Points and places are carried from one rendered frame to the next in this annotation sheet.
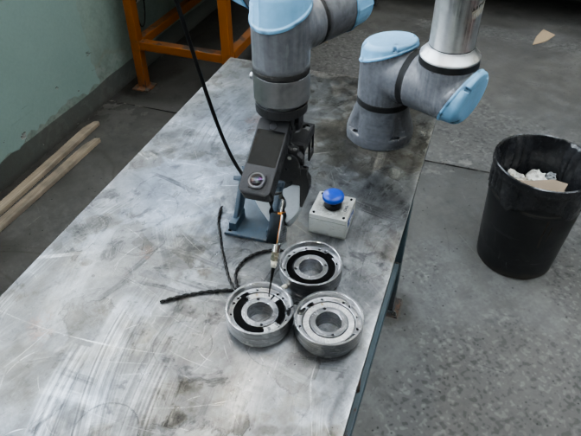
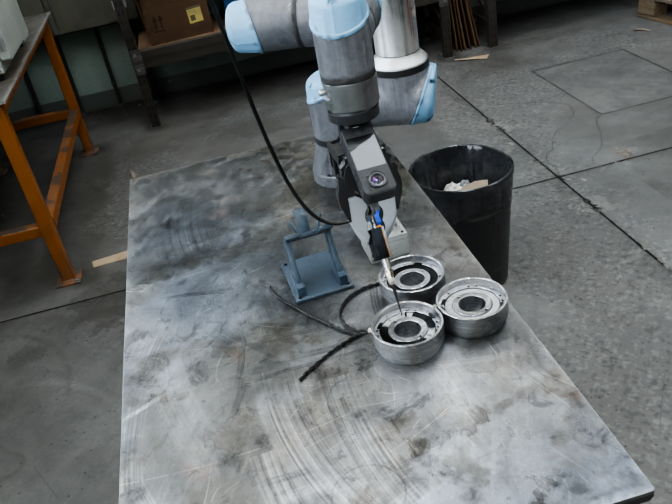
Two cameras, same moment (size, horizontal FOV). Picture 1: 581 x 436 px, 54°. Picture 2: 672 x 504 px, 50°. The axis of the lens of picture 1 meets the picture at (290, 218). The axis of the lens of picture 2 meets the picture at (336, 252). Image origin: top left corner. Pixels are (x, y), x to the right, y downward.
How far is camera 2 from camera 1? 51 cm
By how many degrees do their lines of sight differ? 23
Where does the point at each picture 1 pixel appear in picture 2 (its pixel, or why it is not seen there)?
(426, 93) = (396, 101)
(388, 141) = not seen: hidden behind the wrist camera
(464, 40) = (412, 38)
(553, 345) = (560, 329)
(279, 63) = (360, 61)
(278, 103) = (365, 102)
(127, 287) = (251, 389)
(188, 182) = (211, 287)
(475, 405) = not seen: hidden behind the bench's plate
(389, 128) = not seen: hidden behind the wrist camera
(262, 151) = (364, 155)
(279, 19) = (354, 18)
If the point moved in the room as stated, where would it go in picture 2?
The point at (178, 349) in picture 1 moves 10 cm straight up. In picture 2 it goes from (359, 401) to (348, 345)
